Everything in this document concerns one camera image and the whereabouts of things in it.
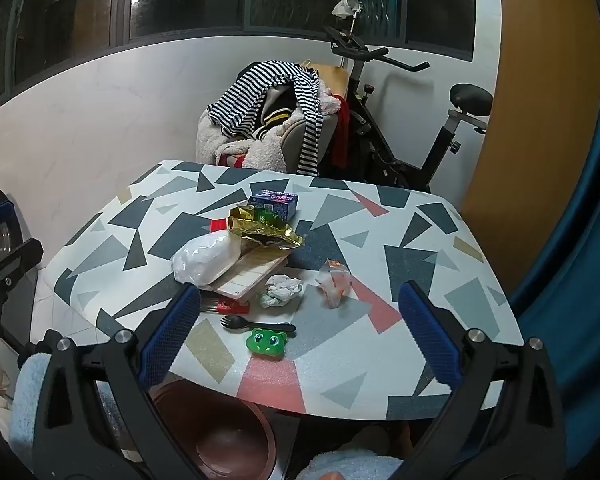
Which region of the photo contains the black white striped shirt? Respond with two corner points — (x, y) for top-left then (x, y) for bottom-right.
(206, 60), (326, 177)

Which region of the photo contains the brown plastic basin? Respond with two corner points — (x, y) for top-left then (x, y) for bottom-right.
(150, 379), (277, 480)

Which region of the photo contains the white cloth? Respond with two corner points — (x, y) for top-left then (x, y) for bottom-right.
(315, 259), (352, 308)

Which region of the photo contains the geometric patterned tablecloth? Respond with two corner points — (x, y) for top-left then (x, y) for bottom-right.
(44, 159), (526, 423)

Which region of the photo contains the small red packet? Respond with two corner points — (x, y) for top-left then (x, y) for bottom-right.
(216, 297), (251, 315)

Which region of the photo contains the green and gold foil wrapper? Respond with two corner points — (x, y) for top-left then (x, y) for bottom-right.
(240, 210), (306, 252)

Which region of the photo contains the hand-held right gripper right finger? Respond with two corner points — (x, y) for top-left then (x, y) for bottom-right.
(395, 281), (568, 480)

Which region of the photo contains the pile of clothes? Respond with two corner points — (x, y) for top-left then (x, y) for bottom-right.
(196, 92), (343, 171)

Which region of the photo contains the wooden board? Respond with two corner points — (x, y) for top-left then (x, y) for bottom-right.
(307, 62), (352, 102)

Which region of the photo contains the wooden door panel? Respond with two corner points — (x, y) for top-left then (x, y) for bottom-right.
(460, 0), (600, 288)

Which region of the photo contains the person's leg in fleece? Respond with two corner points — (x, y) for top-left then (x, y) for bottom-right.
(295, 447), (406, 480)

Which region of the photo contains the black exercise bike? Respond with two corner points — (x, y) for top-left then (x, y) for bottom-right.
(322, 22), (496, 193)

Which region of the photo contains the green frog toy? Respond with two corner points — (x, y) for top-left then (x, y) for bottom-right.
(245, 327), (288, 359)

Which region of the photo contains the person's left forearm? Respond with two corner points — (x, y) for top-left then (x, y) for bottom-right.
(7, 352), (57, 461)

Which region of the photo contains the red garment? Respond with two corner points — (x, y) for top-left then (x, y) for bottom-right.
(329, 95), (354, 168)

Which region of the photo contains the blue cardboard box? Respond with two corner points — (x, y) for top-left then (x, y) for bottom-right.
(246, 191), (300, 222)

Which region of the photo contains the white plastic bag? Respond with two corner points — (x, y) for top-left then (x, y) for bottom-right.
(171, 230), (243, 288)

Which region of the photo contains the grey chair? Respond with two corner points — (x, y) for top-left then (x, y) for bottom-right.
(197, 62), (351, 178)

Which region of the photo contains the black plastic fork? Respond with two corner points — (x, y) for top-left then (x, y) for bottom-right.
(220, 315), (297, 336)

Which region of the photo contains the white bag on handlebar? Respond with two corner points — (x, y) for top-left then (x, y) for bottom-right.
(331, 0), (363, 18)

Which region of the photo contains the dark jacket with yellow stripes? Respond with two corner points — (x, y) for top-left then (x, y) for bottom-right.
(250, 85), (301, 141)

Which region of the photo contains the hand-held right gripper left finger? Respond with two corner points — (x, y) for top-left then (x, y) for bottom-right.
(31, 282), (203, 480)

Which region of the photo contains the crumpled white tissue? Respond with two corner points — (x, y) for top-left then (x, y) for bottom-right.
(258, 275), (306, 308)

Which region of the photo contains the beige flat tray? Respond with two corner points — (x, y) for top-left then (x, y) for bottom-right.
(207, 247), (291, 300)

